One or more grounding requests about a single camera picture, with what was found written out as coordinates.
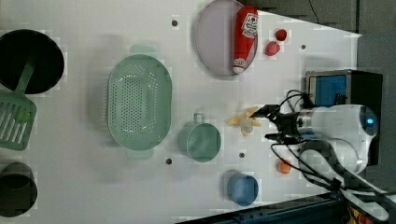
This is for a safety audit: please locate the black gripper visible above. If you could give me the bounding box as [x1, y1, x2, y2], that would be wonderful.
[251, 105, 301, 142]

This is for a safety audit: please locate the peeled yellow banana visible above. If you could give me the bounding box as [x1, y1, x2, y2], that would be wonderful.
[226, 106, 262, 136]

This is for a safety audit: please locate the black toaster oven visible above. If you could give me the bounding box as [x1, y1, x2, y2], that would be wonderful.
[298, 70, 383, 169]

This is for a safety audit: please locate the small orange fruit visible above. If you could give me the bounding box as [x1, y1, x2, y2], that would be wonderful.
[276, 160, 291, 175]

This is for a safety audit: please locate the blue plastic cup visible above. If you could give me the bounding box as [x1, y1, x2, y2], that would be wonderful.
[226, 172, 259, 206]

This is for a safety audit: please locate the green measuring cup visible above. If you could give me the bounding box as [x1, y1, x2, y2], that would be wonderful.
[178, 113, 221, 162]

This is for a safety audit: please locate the red strawberry near plate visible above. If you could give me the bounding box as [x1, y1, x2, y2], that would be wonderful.
[265, 41, 280, 56]

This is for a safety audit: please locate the red strawberry far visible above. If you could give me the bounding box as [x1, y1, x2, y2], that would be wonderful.
[276, 29, 287, 41]

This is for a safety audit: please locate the red ketchup bottle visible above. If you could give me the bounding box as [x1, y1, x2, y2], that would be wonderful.
[233, 6, 258, 74]

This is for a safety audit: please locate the lilac round plate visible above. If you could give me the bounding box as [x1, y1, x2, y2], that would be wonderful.
[194, 0, 258, 76]

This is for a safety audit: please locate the green plastic colander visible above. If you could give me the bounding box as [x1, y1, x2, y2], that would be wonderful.
[106, 44, 173, 161]

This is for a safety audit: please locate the green slotted spatula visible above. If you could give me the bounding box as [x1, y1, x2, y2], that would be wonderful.
[0, 56, 36, 151]

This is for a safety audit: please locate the dark grey cup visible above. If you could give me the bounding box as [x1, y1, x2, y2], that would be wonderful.
[0, 162, 37, 217]

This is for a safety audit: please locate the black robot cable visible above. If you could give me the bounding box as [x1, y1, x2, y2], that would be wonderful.
[270, 89, 396, 198]

